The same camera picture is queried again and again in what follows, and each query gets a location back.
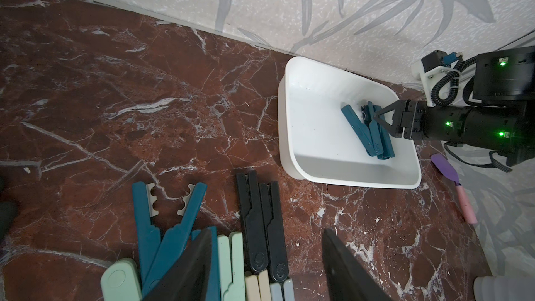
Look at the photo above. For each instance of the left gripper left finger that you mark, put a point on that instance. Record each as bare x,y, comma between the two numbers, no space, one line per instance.
189,277

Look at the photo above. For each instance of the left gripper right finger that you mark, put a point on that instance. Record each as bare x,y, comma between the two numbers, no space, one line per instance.
346,277

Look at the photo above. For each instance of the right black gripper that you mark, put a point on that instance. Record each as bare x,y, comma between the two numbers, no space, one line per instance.
415,120

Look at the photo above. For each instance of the teal pruning pliers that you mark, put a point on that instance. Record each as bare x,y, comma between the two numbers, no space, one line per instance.
360,129
157,251
380,139
213,288

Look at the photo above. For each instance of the black pruning pliers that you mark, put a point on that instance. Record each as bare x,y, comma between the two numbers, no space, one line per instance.
274,230
251,215

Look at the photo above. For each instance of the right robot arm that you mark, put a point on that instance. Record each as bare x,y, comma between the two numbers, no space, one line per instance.
486,102

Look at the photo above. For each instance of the open teal pruning pliers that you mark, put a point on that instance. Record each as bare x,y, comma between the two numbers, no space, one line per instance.
157,251

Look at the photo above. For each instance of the mint pruning pliers upright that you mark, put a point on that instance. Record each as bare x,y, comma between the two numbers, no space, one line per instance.
231,266

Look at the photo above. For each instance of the grey-blue pruning pliers right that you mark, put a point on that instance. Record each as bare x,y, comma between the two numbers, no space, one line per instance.
282,291

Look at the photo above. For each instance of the mint pruning pliers left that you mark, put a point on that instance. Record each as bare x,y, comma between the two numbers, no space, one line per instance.
121,281

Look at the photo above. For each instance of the beige pruning pliers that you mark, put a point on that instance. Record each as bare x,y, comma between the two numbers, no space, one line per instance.
257,287

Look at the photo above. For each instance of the white rectangular storage box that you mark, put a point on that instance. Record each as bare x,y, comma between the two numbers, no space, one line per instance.
317,143

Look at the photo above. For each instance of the purple pink silicone spatula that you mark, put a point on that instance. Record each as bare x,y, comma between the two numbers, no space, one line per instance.
448,171

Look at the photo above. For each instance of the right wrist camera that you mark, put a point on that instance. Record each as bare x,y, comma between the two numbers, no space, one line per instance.
430,69

